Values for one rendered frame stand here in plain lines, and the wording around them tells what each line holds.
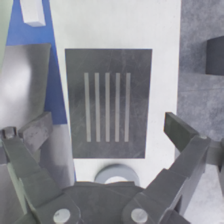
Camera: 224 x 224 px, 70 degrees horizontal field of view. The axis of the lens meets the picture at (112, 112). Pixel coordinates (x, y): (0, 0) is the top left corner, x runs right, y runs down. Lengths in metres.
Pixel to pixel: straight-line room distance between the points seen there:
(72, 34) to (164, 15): 0.18
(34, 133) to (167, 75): 0.27
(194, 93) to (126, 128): 1.53
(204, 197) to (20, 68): 2.31
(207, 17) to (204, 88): 0.62
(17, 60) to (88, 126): 0.44
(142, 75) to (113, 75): 0.04
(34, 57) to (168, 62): 0.44
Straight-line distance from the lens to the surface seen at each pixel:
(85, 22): 0.35
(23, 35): 0.73
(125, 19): 0.35
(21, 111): 0.54
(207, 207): 2.57
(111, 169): 0.39
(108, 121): 0.26
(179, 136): 0.17
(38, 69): 0.59
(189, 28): 1.72
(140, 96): 0.26
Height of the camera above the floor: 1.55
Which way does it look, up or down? 74 degrees down
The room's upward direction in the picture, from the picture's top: 179 degrees clockwise
